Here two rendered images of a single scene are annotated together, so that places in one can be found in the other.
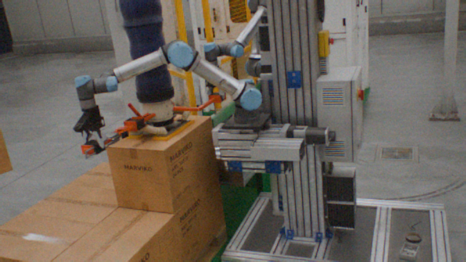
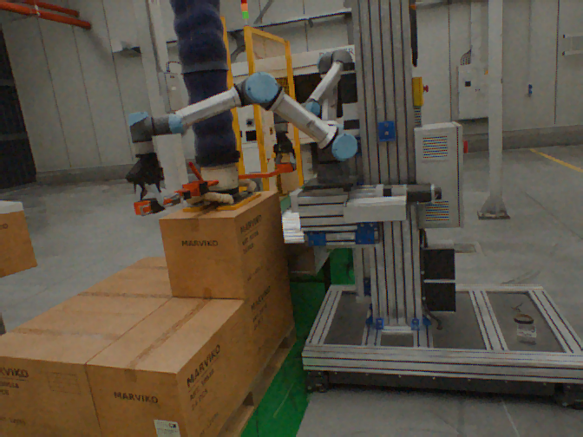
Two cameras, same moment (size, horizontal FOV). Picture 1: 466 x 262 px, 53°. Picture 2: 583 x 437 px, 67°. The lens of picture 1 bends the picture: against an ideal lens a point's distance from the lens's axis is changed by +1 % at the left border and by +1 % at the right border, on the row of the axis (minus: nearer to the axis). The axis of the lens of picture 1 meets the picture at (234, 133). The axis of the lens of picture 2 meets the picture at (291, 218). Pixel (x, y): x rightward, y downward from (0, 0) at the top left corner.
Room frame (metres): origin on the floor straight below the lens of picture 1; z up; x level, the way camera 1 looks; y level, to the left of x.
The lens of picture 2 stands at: (0.44, 0.34, 1.37)
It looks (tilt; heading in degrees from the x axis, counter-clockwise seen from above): 13 degrees down; 354
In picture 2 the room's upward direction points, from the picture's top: 6 degrees counter-clockwise
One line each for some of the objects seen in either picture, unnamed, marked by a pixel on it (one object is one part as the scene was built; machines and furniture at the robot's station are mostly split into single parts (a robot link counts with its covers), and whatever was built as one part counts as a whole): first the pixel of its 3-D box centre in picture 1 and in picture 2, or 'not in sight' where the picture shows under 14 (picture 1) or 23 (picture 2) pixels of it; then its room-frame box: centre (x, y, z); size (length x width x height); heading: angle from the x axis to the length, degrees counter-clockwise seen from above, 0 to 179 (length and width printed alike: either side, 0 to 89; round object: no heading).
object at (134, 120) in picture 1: (134, 123); (195, 188); (2.51, 0.56, 1.07); 0.10 x 0.08 x 0.06; 64
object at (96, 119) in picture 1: (91, 118); (148, 168); (2.22, 0.69, 1.21); 0.09 x 0.08 x 0.12; 154
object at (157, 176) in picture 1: (166, 159); (229, 239); (2.73, 0.45, 0.74); 0.60 x 0.40 x 0.40; 154
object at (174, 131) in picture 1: (174, 127); (239, 198); (2.69, 0.36, 0.97); 0.34 x 0.10 x 0.05; 154
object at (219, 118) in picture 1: (243, 97); (293, 194); (4.57, -0.13, 0.60); 1.60 x 0.10 x 0.09; 155
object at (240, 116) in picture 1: (246, 111); (331, 169); (2.46, -0.08, 1.09); 0.15 x 0.15 x 0.10
